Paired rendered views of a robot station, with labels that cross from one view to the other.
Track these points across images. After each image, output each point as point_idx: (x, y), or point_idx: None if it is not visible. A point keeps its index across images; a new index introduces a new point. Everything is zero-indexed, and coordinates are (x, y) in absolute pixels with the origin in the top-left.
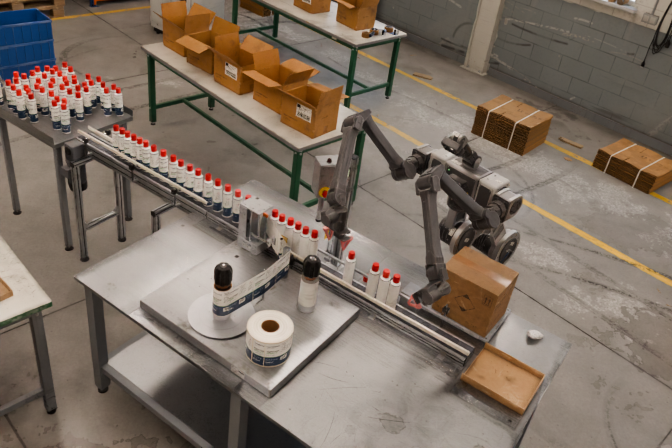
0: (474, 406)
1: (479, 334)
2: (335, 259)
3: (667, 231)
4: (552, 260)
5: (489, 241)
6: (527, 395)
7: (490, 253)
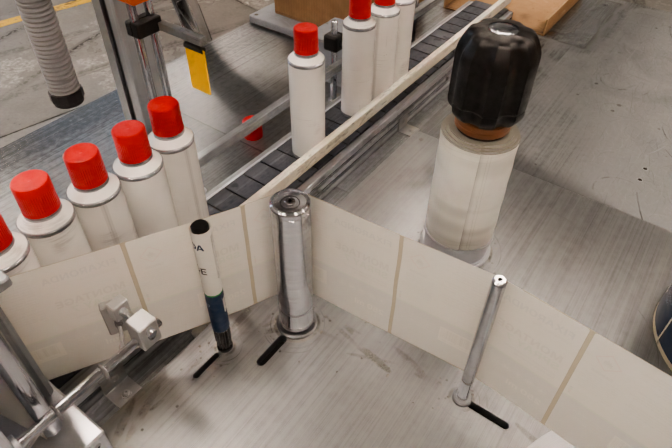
0: (600, 29)
1: (421, 0)
2: (239, 135)
3: None
4: (11, 69)
5: None
6: None
7: None
